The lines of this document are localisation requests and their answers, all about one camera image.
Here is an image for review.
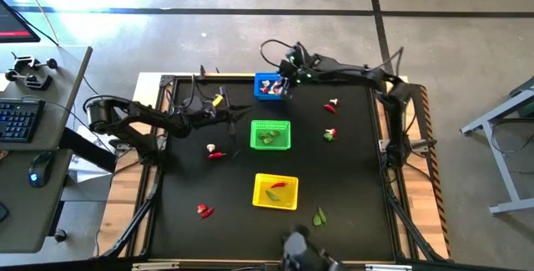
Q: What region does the yellow plastic basket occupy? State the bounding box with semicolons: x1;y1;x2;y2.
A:
252;173;300;212

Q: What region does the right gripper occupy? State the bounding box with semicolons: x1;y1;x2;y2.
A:
278;43;319;101

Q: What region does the silver metal bracket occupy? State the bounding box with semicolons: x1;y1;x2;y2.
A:
131;262;181;271
365;263;414;271

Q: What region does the grey metal stand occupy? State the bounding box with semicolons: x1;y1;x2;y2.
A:
460;77;534;216

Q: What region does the black desk clamp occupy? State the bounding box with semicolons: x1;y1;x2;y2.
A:
11;53;58;74
4;69;54;92

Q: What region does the backlit black keyboard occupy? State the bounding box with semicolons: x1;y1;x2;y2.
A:
0;98;46;144

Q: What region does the yellow-black hazard strip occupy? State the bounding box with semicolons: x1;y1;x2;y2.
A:
419;83;452;258

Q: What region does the green plastic basket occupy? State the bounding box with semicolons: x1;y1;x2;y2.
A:
249;119;292;152

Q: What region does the blue plastic basket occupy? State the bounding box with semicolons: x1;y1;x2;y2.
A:
254;72;292;102

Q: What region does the black computer monitor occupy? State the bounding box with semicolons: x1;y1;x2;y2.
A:
0;0;42;45

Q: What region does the black computer mouse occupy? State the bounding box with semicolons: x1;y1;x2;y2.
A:
28;150;55;188

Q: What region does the grey office desk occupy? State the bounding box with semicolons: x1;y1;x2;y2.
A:
0;45;93;152

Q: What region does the white paper sheet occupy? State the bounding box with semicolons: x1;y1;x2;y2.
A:
66;153;124;185

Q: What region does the black diagonal strut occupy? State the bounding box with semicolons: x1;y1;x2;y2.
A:
385;187;446;262
102;178;162;258

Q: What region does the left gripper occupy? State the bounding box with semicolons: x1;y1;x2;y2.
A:
194;86;254;137

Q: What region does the black table mat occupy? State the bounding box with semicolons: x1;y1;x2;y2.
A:
150;79;395;262

